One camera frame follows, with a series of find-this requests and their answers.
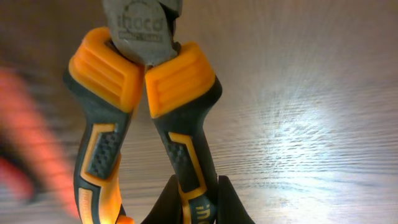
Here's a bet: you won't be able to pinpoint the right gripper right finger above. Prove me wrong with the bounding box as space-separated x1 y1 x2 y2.
216 175 254 224

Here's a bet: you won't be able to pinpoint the orange drill bit holder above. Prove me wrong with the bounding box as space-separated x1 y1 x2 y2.
1 69 79 218

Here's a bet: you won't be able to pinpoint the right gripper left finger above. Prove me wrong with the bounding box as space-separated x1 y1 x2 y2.
141 175 182 224

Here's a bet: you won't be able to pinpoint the orange-black long-nose pliers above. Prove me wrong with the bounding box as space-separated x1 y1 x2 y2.
63 1 222 223

